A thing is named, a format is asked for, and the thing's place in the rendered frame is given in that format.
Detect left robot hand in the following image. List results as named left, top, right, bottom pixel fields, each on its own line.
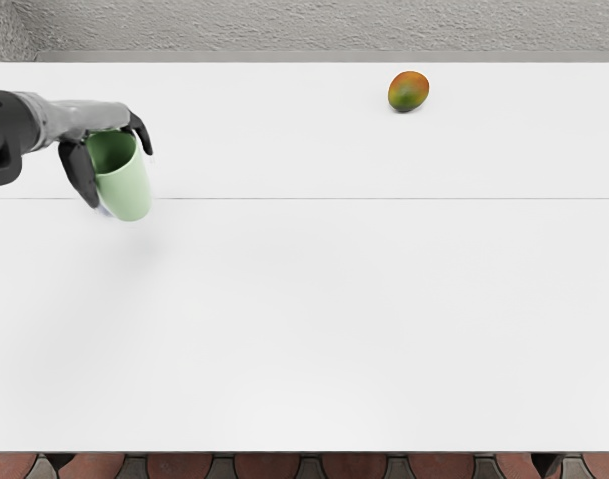
left=32, top=97, right=155, bottom=210

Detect light green cup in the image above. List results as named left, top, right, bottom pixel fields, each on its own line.
left=84, top=128, right=153, bottom=223

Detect green and orange mango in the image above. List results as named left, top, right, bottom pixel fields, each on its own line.
left=387, top=70, right=431, bottom=114

